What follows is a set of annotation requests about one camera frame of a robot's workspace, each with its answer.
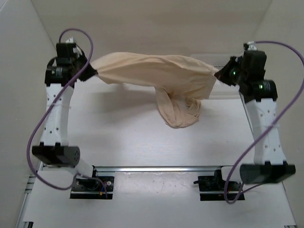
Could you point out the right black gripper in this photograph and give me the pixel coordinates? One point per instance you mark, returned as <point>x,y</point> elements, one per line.
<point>222,75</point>

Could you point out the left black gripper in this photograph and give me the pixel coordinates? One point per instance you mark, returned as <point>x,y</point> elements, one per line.
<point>91,72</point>

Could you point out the beige trousers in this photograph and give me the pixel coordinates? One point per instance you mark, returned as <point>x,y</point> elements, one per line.
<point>180,82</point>

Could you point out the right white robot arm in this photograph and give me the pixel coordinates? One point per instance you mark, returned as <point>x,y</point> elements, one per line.
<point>260,100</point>

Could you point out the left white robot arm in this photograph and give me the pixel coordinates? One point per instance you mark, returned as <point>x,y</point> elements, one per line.
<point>54,148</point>

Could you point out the white plastic basket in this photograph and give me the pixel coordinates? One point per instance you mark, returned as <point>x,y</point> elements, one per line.
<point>220,90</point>

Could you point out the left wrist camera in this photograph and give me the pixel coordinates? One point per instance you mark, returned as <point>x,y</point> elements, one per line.
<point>75,47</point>

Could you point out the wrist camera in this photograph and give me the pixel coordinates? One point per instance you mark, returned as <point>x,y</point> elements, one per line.
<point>75,47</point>
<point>249,46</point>

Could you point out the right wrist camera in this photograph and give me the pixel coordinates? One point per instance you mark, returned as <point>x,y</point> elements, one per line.
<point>249,46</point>

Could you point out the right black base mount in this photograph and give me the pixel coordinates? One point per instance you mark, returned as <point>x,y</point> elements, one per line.
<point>211,188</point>

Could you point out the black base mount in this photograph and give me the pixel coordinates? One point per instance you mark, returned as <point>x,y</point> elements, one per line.
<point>211,188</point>
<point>93,189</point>

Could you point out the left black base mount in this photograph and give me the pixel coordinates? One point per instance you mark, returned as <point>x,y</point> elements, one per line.
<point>93,189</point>

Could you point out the aluminium frame rail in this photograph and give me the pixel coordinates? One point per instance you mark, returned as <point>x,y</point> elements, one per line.
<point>157,195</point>

